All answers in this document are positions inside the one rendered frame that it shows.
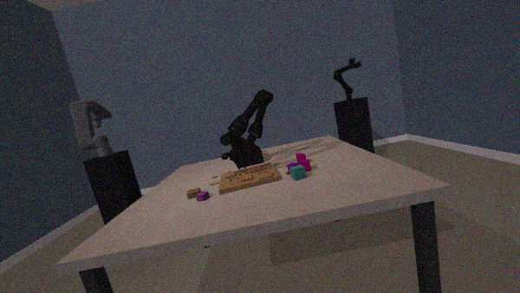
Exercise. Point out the magenta block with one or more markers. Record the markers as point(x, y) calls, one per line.
point(300, 156)

